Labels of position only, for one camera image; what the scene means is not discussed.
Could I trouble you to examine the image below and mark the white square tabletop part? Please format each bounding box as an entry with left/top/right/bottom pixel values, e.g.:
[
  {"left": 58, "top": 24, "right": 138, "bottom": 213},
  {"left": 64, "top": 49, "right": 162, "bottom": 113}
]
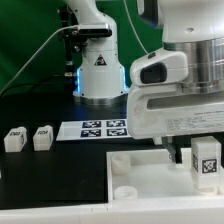
[{"left": 107, "top": 148, "right": 224, "bottom": 200}]

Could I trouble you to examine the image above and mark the grey camera cable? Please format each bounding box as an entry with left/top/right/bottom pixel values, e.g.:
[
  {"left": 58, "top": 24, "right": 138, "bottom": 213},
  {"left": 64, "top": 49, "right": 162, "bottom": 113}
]
[{"left": 0, "top": 25, "right": 80, "bottom": 98}]

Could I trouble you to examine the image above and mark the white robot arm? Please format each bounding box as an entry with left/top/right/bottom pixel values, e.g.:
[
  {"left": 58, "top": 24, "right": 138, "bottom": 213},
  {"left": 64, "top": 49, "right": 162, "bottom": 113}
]
[{"left": 64, "top": 0, "right": 224, "bottom": 143}]

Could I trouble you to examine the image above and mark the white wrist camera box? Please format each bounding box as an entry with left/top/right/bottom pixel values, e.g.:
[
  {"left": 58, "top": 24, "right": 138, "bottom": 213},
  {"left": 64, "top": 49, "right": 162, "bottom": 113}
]
[{"left": 130, "top": 48, "right": 189, "bottom": 86}]

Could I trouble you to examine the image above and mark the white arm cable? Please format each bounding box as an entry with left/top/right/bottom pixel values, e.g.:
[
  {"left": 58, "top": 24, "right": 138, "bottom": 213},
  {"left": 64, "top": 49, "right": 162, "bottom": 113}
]
[{"left": 122, "top": 0, "right": 150, "bottom": 56}]

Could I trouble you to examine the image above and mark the white front rail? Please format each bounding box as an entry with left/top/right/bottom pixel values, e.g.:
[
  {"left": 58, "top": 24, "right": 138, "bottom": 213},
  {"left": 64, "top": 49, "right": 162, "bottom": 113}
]
[{"left": 0, "top": 196, "right": 224, "bottom": 224}]

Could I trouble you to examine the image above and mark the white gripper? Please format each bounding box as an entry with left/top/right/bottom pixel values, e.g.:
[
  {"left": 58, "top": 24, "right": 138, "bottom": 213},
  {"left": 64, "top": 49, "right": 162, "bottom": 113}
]
[{"left": 127, "top": 84, "right": 224, "bottom": 162}]

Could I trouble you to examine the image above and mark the white marker sheet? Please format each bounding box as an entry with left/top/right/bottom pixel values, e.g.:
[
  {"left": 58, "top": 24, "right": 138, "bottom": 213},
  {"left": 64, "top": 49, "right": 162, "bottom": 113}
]
[{"left": 56, "top": 119, "right": 130, "bottom": 141}]

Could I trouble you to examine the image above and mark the black background camera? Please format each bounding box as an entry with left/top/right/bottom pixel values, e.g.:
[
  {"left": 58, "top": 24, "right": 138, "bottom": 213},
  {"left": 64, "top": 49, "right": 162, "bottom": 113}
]
[{"left": 77, "top": 23, "right": 112, "bottom": 38}]

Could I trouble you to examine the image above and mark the black cable on table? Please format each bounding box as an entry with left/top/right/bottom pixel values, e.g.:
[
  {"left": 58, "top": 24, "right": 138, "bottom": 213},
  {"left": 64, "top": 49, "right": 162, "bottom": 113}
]
[{"left": 0, "top": 75, "right": 75, "bottom": 98}]

